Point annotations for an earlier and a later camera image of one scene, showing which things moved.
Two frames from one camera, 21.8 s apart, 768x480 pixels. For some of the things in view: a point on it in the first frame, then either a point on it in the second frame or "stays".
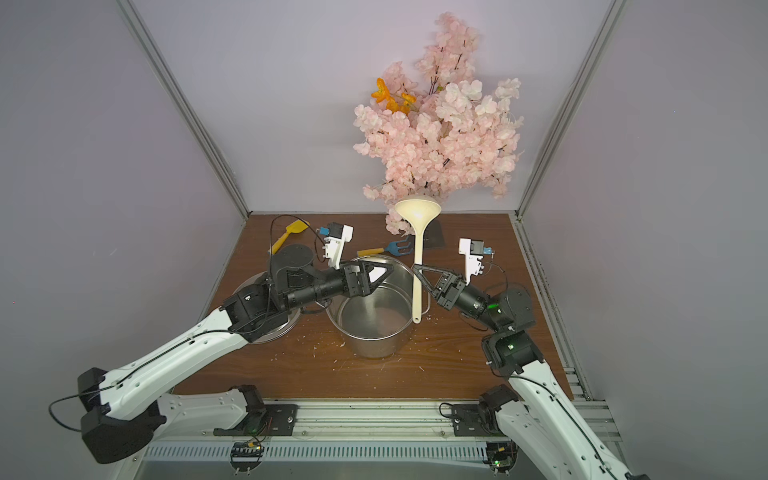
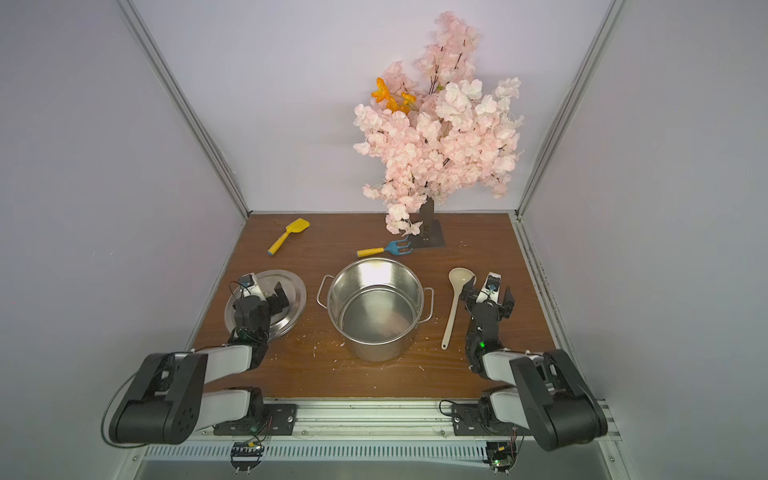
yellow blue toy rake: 393,249 stays
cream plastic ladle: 418,212 → 458,277
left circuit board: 245,456 stays
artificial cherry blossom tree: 443,133 stays
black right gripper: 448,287 → 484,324
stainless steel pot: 379,324 stays
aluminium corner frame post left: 186,105 stays
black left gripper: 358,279 → 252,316
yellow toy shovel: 298,226 stays
